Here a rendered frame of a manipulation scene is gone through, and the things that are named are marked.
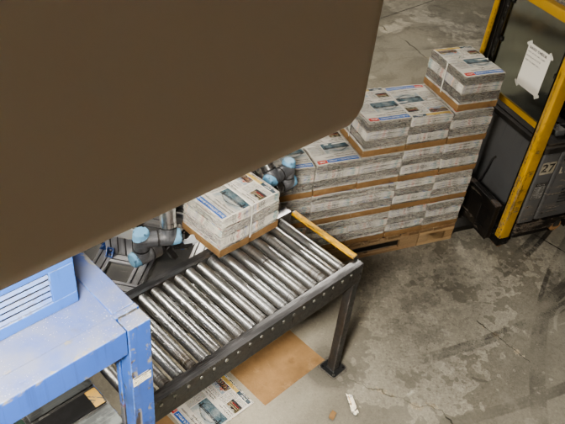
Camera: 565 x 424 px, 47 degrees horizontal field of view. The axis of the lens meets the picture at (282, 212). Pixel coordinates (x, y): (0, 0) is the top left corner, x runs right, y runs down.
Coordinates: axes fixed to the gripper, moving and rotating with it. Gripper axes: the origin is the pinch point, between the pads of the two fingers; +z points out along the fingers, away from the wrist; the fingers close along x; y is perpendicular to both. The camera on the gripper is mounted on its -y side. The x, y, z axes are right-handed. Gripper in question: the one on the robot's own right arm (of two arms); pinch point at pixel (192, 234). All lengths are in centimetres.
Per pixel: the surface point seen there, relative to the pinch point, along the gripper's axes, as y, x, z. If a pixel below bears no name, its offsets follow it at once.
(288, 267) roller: -2, -46, 21
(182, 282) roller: -0.8, -23.4, -24.0
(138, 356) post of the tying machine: 59, -91, -89
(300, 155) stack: 4, 14, 89
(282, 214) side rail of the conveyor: -0.1, -16.1, 45.5
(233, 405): -81, -45, -10
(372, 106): 27, 0, 132
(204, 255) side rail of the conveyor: -0.2, -15.8, -5.4
